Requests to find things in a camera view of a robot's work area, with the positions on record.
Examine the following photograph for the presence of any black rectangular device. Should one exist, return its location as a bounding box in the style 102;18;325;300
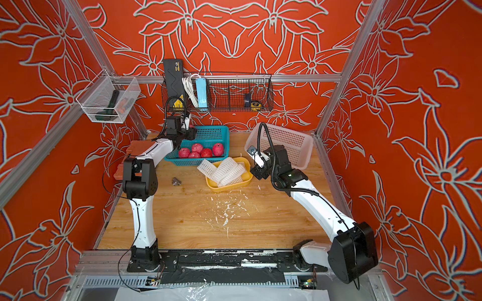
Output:
163;59;186;112

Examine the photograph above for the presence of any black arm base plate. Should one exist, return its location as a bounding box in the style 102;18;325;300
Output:
126;249;327;273

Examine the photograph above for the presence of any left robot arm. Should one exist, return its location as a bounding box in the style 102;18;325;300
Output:
122;96;197;273

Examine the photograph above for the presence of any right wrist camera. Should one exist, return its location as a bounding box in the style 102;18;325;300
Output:
247;145;269;168

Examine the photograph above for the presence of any small grey metal part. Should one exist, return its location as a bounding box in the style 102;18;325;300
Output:
171;178;182;186

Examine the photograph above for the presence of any light blue power bank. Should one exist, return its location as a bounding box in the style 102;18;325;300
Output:
196;78;208;110

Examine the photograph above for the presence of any white foam net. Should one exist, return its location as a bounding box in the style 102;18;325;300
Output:
220;163;246;187
212;157;237;186
197;159;217;181

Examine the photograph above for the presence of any yellow plastic tray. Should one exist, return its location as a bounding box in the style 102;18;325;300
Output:
205;157;253;193

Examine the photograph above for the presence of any orange tool case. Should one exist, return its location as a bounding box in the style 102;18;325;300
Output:
114;140;160;181

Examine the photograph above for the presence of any red apple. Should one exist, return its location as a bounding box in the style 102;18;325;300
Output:
212;143;225;157
191;143;204;154

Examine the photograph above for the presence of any yellow tape measure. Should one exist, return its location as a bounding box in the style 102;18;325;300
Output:
250;101;263;112

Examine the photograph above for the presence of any pink plastic basket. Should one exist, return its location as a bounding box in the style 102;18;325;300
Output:
244;123;313;170

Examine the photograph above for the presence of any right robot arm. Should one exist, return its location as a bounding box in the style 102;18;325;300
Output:
247;122;379;288

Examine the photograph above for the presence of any clear acrylic wall box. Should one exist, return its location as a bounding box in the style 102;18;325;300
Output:
76;70;141;124

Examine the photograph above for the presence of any black wire wall basket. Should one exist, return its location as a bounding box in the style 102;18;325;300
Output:
160;71;274;113

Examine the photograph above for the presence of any teal plastic basket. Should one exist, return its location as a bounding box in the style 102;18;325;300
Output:
164;125;230;166

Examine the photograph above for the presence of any white coiled cable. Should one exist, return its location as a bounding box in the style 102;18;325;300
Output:
181;74;201;109

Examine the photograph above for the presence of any dark green tool handle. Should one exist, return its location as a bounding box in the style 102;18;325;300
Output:
95;90;120;121

